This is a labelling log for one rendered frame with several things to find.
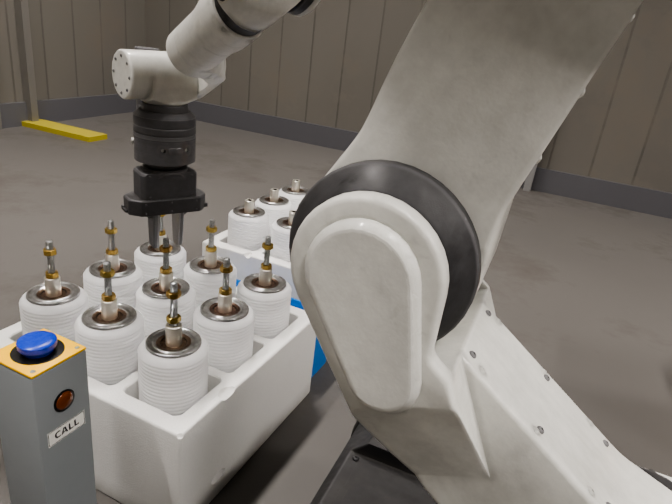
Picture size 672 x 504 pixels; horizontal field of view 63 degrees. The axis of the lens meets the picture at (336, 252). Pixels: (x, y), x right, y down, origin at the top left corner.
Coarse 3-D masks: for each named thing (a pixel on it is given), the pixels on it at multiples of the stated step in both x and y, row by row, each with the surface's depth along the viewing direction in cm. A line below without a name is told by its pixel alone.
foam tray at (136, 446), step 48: (0, 336) 85; (288, 336) 95; (96, 384) 77; (240, 384) 81; (288, 384) 98; (96, 432) 78; (144, 432) 73; (192, 432) 72; (240, 432) 86; (96, 480) 82; (144, 480) 76; (192, 480) 76
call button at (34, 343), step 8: (24, 336) 60; (32, 336) 61; (40, 336) 61; (48, 336) 61; (56, 336) 61; (16, 344) 59; (24, 344) 59; (32, 344) 59; (40, 344) 59; (48, 344) 60; (56, 344) 61; (24, 352) 59; (32, 352) 59; (40, 352) 59; (48, 352) 60
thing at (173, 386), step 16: (144, 352) 74; (208, 352) 78; (144, 368) 74; (160, 368) 72; (176, 368) 73; (192, 368) 74; (144, 384) 75; (160, 384) 73; (176, 384) 74; (192, 384) 75; (144, 400) 76; (160, 400) 74; (176, 400) 75; (192, 400) 76
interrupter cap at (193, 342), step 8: (184, 328) 79; (152, 336) 77; (160, 336) 77; (184, 336) 78; (192, 336) 78; (152, 344) 75; (160, 344) 76; (184, 344) 76; (192, 344) 76; (200, 344) 76; (152, 352) 73; (160, 352) 74; (168, 352) 74; (176, 352) 74; (184, 352) 74; (192, 352) 74
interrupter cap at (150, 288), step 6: (150, 282) 91; (156, 282) 92; (180, 282) 93; (186, 282) 93; (144, 288) 89; (150, 288) 89; (156, 288) 90; (180, 288) 91; (186, 288) 91; (150, 294) 87; (156, 294) 88; (162, 294) 88
